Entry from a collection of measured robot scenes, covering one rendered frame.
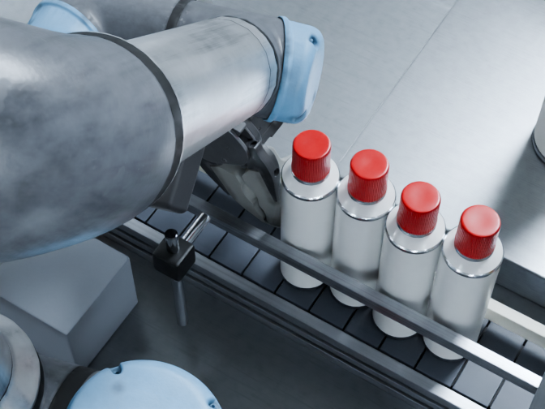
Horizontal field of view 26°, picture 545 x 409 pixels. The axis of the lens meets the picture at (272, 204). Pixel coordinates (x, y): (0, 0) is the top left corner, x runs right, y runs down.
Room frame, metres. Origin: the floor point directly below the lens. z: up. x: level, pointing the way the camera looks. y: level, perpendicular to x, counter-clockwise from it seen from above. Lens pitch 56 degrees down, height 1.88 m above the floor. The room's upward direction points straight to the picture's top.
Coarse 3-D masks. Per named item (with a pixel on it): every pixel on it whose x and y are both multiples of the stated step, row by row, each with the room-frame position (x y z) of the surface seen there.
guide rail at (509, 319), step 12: (492, 300) 0.54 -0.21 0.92; (492, 312) 0.53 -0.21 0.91; (504, 312) 0.53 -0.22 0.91; (516, 312) 0.53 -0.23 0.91; (504, 324) 0.52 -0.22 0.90; (516, 324) 0.52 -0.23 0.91; (528, 324) 0.51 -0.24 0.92; (540, 324) 0.51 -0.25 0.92; (528, 336) 0.51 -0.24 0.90; (540, 336) 0.50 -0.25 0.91
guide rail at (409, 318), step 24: (216, 216) 0.60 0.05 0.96; (264, 240) 0.58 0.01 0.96; (288, 264) 0.56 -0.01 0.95; (312, 264) 0.55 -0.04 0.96; (336, 288) 0.53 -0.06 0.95; (360, 288) 0.53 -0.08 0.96; (384, 312) 0.51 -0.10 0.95; (408, 312) 0.50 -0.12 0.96; (432, 336) 0.48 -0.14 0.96; (456, 336) 0.48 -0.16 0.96; (480, 360) 0.46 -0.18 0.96; (504, 360) 0.45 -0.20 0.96; (528, 384) 0.43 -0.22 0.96
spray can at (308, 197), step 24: (312, 144) 0.59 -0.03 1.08; (288, 168) 0.60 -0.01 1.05; (312, 168) 0.58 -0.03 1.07; (336, 168) 0.60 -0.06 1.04; (288, 192) 0.58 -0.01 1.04; (312, 192) 0.57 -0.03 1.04; (336, 192) 0.58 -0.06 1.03; (288, 216) 0.58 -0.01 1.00; (312, 216) 0.57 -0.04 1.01; (288, 240) 0.58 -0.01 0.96; (312, 240) 0.57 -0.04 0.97; (312, 288) 0.57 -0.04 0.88
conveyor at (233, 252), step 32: (192, 192) 0.69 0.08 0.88; (224, 192) 0.69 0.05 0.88; (160, 224) 0.65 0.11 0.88; (256, 224) 0.65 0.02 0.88; (224, 256) 0.61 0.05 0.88; (256, 256) 0.61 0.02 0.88; (288, 288) 0.57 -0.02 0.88; (320, 288) 0.57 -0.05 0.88; (352, 320) 0.54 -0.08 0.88; (384, 352) 0.50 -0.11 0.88; (416, 352) 0.50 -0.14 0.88; (512, 352) 0.50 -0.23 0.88; (544, 352) 0.50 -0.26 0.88; (448, 384) 0.47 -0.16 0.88; (480, 384) 0.47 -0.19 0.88; (512, 384) 0.47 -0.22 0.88
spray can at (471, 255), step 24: (480, 216) 0.52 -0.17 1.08; (456, 240) 0.52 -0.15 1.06; (480, 240) 0.50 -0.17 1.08; (456, 264) 0.50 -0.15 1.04; (480, 264) 0.50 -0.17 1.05; (432, 288) 0.52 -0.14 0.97; (456, 288) 0.50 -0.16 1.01; (480, 288) 0.49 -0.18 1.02; (432, 312) 0.51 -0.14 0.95; (456, 312) 0.49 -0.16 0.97; (480, 312) 0.50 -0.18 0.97; (456, 360) 0.49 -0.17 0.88
